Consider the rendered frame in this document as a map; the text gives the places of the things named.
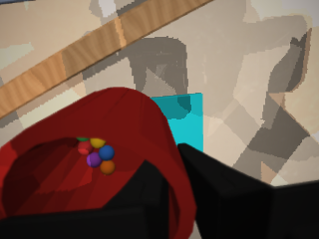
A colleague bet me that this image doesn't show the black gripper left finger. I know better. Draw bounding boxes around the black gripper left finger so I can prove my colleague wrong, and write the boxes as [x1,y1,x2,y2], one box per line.
[0,160,169,239]

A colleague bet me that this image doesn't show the purple marble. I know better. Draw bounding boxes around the purple marble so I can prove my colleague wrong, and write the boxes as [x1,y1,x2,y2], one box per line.
[87,152,102,167]

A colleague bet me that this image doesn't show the red cup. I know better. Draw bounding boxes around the red cup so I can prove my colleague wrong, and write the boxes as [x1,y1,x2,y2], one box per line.
[0,87,196,239]

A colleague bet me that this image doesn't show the yellow marble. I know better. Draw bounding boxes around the yellow marble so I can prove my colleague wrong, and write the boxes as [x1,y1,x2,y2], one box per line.
[91,138,106,148]

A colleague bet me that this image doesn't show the orange marble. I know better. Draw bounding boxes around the orange marble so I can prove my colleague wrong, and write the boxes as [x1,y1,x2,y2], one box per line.
[101,160,116,175]

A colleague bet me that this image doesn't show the blue marble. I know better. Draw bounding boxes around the blue marble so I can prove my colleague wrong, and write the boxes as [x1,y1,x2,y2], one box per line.
[99,145,115,161]

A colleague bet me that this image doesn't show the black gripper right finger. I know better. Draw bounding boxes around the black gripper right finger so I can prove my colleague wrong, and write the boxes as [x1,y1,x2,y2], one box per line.
[177,142,319,239]

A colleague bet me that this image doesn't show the red marble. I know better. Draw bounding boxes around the red marble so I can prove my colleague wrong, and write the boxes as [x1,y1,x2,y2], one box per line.
[78,140,95,156]

